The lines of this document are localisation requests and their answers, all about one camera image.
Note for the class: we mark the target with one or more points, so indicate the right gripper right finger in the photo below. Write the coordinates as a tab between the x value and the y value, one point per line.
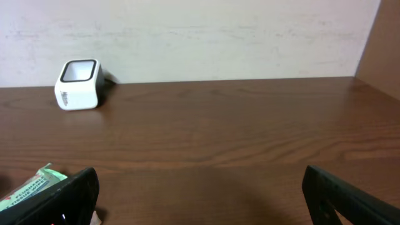
327	196

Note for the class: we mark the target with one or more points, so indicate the white barcode scanner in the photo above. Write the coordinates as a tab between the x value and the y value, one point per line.
79	85

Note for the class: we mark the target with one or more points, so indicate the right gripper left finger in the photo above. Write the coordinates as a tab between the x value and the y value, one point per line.
71	201

